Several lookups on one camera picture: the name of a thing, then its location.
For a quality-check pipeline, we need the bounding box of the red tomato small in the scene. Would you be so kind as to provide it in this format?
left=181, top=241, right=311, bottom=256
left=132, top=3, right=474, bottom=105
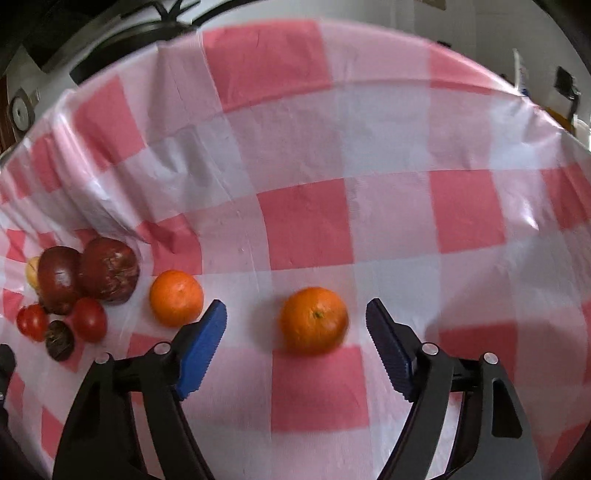
left=16, top=303, right=49, bottom=342

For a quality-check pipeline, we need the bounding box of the orange mandarin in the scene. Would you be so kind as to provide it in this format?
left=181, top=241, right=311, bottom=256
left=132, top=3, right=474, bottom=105
left=277, top=287, right=349, bottom=356
left=148, top=270, right=204, bottom=328

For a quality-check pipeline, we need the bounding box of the dark brown passion fruit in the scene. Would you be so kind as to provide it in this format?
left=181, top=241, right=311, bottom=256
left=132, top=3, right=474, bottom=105
left=45, top=320, right=75, bottom=362

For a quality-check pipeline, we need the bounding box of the wrinkled dark red fruit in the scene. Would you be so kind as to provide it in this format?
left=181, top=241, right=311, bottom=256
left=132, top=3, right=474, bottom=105
left=79, top=237, right=140, bottom=304

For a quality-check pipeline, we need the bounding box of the large dark red apple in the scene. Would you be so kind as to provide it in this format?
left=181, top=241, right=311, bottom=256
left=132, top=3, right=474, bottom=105
left=37, top=246, right=82, bottom=315

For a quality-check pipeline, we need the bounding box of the yellow round fruit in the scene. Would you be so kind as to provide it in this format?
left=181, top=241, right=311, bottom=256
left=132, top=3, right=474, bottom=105
left=25, top=256, right=40, bottom=292

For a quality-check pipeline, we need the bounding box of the red white checkered tablecloth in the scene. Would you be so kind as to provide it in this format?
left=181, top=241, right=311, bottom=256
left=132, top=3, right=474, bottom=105
left=1, top=20, right=590, bottom=479

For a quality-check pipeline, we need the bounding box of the round wall gauge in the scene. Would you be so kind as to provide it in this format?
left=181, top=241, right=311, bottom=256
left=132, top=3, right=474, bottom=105
left=8, top=88, right=40, bottom=139

